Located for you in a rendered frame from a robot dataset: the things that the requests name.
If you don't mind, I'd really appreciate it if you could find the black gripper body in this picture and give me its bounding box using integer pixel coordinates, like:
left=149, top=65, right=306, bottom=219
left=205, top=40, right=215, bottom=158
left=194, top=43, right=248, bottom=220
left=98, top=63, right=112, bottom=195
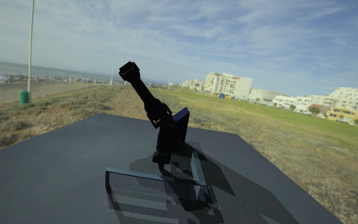
left=152, top=132, right=171, bottom=164

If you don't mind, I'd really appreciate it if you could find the clear low l-shaped wall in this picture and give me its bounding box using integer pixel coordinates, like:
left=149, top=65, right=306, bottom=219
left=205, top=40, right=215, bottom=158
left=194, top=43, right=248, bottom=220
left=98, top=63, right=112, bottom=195
left=106, top=154, right=206, bottom=201
left=105, top=151, right=207, bottom=187

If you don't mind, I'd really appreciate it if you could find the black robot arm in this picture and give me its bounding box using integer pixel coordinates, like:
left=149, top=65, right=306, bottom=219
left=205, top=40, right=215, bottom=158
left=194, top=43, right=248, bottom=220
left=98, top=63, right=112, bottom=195
left=119, top=61, right=186, bottom=153

